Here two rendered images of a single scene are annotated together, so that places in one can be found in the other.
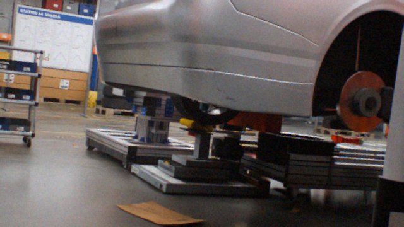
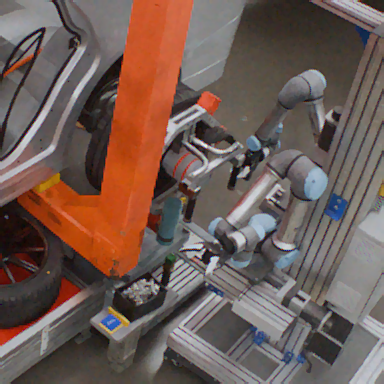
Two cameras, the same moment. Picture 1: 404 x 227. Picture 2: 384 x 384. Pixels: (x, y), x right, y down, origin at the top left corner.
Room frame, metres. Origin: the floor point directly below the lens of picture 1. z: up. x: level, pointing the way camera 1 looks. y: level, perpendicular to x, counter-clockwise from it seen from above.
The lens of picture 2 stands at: (7.42, -1.63, 3.44)
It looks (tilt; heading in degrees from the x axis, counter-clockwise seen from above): 41 degrees down; 150
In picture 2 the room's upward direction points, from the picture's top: 11 degrees clockwise
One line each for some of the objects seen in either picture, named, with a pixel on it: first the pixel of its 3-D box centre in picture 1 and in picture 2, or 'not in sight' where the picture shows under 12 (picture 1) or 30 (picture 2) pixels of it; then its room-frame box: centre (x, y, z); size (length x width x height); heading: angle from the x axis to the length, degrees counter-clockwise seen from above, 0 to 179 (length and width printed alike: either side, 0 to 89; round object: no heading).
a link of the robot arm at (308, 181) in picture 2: not in sight; (293, 215); (5.58, 0.16, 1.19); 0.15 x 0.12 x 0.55; 15
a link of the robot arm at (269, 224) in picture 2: not in sight; (261, 231); (5.46, 0.13, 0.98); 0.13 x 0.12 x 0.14; 15
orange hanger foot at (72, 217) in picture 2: (258, 109); (65, 197); (4.78, -0.49, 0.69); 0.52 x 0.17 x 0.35; 26
